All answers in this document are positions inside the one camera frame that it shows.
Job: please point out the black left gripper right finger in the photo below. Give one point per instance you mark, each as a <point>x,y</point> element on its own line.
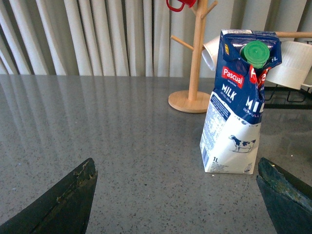
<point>288,199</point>

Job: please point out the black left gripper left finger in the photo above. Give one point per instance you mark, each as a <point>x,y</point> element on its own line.
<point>63,209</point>

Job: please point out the blue white milk carton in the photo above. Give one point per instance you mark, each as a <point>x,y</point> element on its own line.
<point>231,132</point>

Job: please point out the white cup on tree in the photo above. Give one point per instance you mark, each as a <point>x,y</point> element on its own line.
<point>210,53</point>

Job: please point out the wooden mug tree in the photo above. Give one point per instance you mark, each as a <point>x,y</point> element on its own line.
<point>192,100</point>

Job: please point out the white ribbed mug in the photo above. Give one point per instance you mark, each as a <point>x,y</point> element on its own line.
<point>295,66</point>

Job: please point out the red mug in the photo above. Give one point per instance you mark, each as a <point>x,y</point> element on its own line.
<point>180,5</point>

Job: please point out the black wire rack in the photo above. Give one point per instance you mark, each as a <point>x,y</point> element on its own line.
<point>280,97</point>

